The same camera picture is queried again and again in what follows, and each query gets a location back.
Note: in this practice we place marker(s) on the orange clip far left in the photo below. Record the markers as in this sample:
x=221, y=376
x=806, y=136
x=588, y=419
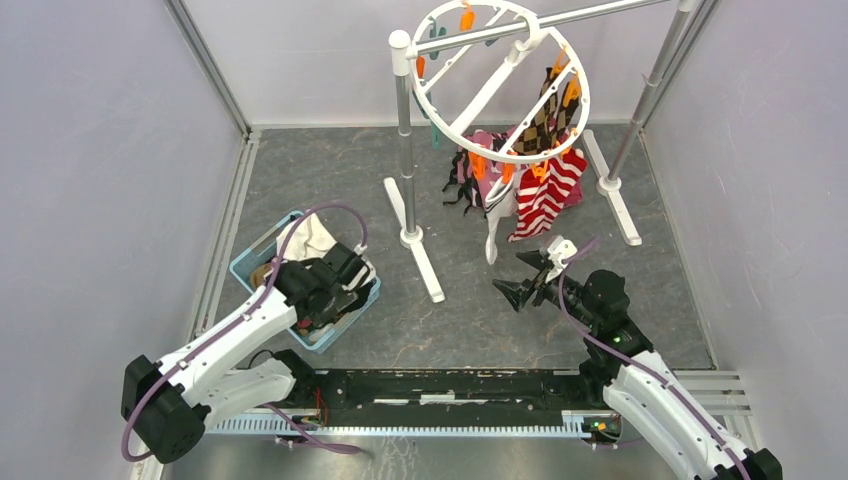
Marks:
x=478, y=165

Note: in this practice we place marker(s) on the light blue laundry basket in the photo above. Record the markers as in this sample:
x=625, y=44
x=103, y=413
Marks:
x=256, y=255

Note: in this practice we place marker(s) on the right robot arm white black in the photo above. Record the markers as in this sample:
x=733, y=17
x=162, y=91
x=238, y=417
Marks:
x=631, y=377

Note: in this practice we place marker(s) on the orange clip right rim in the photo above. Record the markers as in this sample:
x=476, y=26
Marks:
x=539, y=171

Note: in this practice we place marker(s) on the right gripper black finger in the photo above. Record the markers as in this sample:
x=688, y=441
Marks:
x=516, y=293
x=536, y=259

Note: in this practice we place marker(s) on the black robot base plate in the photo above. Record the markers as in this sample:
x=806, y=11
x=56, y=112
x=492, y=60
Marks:
x=421, y=398

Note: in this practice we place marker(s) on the orange clip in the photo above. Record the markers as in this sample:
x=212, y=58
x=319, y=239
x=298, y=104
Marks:
x=507, y=173
x=478, y=165

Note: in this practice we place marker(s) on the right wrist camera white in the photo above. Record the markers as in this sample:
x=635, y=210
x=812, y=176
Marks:
x=557, y=251

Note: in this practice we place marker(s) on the metal clothes rack frame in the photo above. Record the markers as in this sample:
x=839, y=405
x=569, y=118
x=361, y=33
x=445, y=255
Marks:
x=401, y=191

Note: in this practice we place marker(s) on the white round clip hanger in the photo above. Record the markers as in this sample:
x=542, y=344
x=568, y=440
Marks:
x=471, y=23

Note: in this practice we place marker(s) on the orange clip front holding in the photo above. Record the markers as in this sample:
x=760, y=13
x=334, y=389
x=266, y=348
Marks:
x=560, y=63

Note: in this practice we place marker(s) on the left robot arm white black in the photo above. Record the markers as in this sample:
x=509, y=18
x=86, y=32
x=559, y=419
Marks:
x=168, y=404

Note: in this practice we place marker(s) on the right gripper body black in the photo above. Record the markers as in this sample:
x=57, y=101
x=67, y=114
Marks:
x=546, y=290

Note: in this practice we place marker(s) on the white sock black stripes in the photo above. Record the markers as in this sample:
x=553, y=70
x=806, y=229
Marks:
x=500, y=202

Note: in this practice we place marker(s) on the pink camouflage garment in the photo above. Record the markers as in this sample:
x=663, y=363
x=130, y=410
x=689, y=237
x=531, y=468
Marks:
x=469, y=188

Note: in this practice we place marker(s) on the brown argyle sock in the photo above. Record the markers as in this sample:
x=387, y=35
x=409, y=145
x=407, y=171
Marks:
x=570, y=101
x=536, y=136

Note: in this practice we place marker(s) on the red white striped sock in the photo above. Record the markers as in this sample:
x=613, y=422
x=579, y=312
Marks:
x=562, y=187

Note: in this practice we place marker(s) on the teal clip right rim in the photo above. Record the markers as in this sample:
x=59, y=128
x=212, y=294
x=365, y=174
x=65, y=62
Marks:
x=435, y=31

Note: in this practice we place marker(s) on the white cloth in basket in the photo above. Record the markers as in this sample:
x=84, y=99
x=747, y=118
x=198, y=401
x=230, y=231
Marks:
x=310, y=240

